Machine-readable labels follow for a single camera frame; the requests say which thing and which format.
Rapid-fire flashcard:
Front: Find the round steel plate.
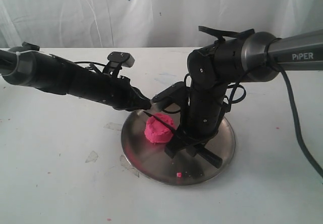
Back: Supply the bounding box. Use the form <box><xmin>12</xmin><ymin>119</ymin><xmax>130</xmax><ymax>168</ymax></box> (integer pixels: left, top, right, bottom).
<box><xmin>121</xmin><ymin>110</ymin><xmax>236</xmax><ymax>186</ymax></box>

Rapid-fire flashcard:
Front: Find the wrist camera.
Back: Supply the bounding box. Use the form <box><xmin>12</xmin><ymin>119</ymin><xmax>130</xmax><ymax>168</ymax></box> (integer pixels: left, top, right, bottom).
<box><xmin>150</xmin><ymin>81</ymin><xmax>187</xmax><ymax>111</ymax></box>
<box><xmin>107</xmin><ymin>51</ymin><xmax>135</xmax><ymax>68</ymax></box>

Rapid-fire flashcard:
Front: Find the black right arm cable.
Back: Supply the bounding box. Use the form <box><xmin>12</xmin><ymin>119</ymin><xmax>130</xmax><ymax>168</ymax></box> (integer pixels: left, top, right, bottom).
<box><xmin>196</xmin><ymin>26</ymin><xmax>323</xmax><ymax>179</ymax></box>

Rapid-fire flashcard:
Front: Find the pink object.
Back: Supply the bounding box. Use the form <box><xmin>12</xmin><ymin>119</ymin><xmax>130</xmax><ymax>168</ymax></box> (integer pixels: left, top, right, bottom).
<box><xmin>144</xmin><ymin>113</ymin><xmax>176</xmax><ymax>144</ymax></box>

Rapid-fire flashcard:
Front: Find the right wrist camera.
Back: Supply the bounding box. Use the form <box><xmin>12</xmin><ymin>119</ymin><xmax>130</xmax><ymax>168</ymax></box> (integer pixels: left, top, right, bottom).
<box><xmin>150</xmin><ymin>81</ymin><xmax>187</xmax><ymax>111</ymax></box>

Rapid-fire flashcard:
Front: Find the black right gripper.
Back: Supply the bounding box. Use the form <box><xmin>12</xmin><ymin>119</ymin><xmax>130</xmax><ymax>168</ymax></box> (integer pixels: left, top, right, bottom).
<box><xmin>164</xmin><ymin>83</ymin><xmax>227</xmax><ymax>158</ymax></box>

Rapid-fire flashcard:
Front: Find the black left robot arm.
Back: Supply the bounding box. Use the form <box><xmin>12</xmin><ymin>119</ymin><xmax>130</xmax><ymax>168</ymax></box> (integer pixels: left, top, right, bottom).
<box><xmin>1</xmin><ymin>42</ymin><xmax>151</xmax><ymax>111</ymax></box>

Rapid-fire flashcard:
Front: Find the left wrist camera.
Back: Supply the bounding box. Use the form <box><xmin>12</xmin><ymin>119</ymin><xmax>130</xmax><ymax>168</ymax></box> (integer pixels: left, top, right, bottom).
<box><xmin>107</xmin><ymin>51</ymin><xmax>135</xmax><ymax>68</ymax></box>

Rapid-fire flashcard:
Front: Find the black knife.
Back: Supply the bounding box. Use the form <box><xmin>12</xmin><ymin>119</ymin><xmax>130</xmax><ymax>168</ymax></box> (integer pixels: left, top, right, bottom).
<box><xmin>144</xmin><ymin>111</ymin><xmax>223</xmax><ymax>169</ymax></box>

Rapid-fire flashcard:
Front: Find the white backdrop curtain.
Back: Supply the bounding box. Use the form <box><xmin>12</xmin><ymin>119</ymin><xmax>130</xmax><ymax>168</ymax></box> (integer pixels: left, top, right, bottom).
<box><xmin>1</xmin><ymin>0</ymin><xmax>322</xmax><ymax>47</ymax></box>

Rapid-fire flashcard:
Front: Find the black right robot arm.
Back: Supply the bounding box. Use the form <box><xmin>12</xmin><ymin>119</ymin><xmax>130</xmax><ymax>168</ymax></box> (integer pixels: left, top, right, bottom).
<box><xmin>165</xmin><ymin>26</ymin><xmax>322</xmax><ymax>157</ymax></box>

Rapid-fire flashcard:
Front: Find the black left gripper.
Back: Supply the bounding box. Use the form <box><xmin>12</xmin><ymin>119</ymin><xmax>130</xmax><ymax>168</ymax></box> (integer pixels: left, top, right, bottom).
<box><xmin>100</xmin><ymin>75</ymin><xmax>151</xmax><ymax>110</ymax></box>

